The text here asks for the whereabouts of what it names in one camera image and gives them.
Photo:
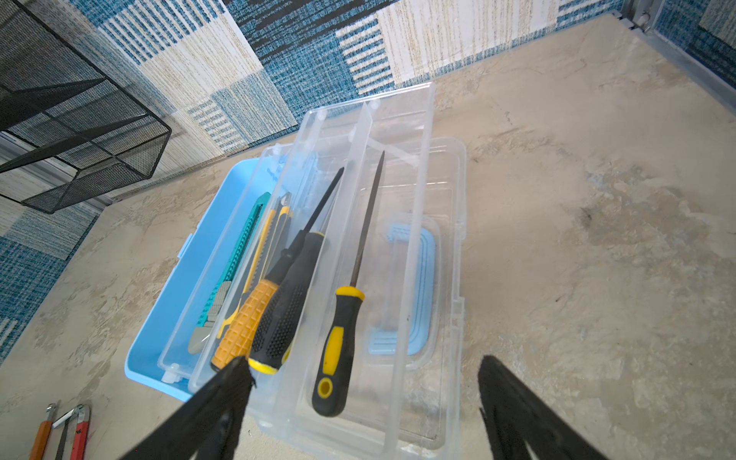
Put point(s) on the light blue plastic toolbox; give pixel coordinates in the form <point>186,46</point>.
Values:
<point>404,393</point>

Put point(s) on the black yellow utility knife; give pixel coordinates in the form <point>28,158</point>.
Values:
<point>260,255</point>

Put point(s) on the black yellow phillips screwdriver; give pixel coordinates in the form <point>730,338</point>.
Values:
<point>272,342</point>

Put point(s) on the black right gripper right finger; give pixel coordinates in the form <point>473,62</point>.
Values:
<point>519,425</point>

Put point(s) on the orange hex key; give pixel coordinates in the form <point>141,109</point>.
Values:
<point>44,430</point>

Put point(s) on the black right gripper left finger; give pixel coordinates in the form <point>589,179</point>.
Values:
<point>209,425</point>

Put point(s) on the teal utility knife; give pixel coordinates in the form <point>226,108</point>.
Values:
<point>211,310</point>

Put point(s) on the wooden handled screwdriver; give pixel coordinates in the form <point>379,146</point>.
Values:
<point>239,337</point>

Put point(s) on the black wire mesh shelf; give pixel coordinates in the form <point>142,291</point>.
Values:
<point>87,135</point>

